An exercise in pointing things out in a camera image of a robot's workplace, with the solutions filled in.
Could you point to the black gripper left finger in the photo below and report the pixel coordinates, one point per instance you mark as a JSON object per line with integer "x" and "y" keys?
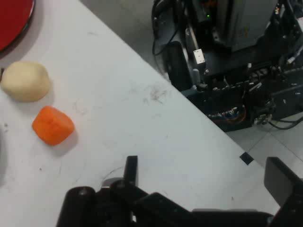
{"x": 130, "y": 170}

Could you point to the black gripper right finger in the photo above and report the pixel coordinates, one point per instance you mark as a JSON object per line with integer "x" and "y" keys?
{"x": 281, "y": 179}

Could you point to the orange carrot chunk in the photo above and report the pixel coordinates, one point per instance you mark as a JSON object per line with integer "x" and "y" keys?
{"x": 53, "y": 125}

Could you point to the black equipment rack with electronics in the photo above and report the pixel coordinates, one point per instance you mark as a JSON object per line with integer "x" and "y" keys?
{"x": 236, "y": 71}

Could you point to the yellow pear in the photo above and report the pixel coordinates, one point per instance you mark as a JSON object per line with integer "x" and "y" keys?
{"x": 26, "y": 81}

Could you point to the red round plate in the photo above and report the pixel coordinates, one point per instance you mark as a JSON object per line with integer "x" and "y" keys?
{"x": 11, "y": 19}

